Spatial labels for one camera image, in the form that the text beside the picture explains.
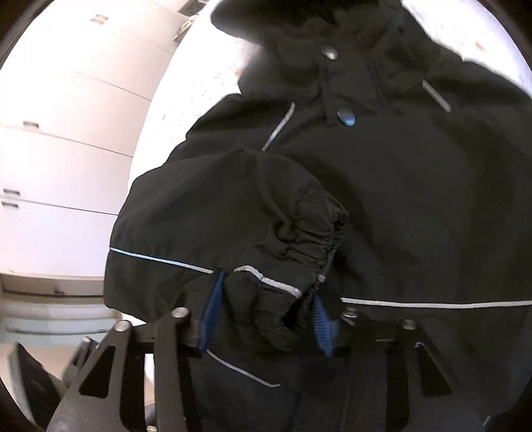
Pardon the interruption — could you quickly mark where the dark cloth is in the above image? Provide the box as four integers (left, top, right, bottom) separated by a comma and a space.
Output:
12, 343, 65, 432

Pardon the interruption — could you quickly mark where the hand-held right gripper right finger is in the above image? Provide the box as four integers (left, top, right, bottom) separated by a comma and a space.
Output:
312, 293, 487, 432

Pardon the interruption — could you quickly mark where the black jacket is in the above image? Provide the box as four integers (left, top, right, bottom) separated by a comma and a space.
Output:
104, 0, 532, 432

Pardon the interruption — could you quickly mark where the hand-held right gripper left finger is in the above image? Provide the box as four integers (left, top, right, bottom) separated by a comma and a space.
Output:
45, 270, 228, 432

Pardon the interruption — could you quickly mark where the white wardrobe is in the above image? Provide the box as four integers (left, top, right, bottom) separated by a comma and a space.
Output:
0, 0, 225, 277

